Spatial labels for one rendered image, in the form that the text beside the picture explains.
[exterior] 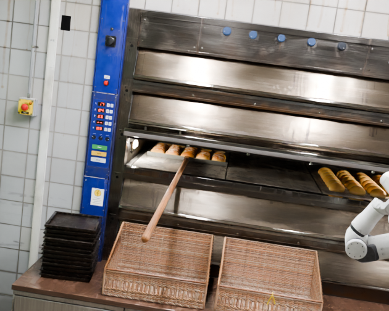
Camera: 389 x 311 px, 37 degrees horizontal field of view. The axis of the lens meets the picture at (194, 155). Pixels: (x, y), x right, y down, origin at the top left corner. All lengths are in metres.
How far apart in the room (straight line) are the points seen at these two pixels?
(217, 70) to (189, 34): 0.26
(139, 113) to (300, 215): 1.12
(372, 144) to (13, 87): 2.12
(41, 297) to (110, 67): 1.33
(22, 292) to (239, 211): 1.29
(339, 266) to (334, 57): 1.23
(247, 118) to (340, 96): 0.54
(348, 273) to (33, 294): 1.80
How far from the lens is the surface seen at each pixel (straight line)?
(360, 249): 2.23
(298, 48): 3.41
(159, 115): 3.43
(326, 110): 3.43
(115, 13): 3.44
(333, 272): 3.63
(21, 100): 3.56
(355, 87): 3.46
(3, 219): 3.81
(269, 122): 3.41
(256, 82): 3.38
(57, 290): 3.23
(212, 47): 3.40
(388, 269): 3.71
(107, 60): 3.44
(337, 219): 3.56
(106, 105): 3.45
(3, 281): 3.94
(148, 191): 3.53
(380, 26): 3.47
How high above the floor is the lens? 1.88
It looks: 10 degrees down
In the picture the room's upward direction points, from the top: 8 degrees clockwise
